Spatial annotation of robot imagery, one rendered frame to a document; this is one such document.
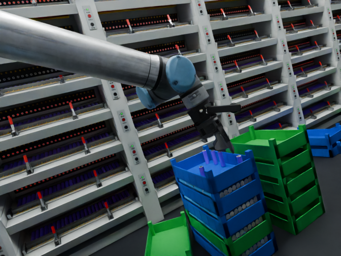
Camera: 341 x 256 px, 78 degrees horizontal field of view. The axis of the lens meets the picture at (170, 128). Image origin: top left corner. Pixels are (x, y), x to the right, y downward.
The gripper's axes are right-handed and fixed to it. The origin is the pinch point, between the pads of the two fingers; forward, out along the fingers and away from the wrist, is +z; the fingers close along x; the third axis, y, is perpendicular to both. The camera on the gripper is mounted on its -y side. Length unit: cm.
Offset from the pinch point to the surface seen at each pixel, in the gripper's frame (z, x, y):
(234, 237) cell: 25.0, 8.5, 15.2
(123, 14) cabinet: -92, -66, 12
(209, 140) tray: 8, -63, 7
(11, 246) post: -9, -3, 106
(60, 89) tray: -61, -25, 56
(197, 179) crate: 2.3, 4.2, 16.1
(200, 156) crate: 3.0, -22.2, 13.7
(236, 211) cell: 18.1, 6.5, 10.0
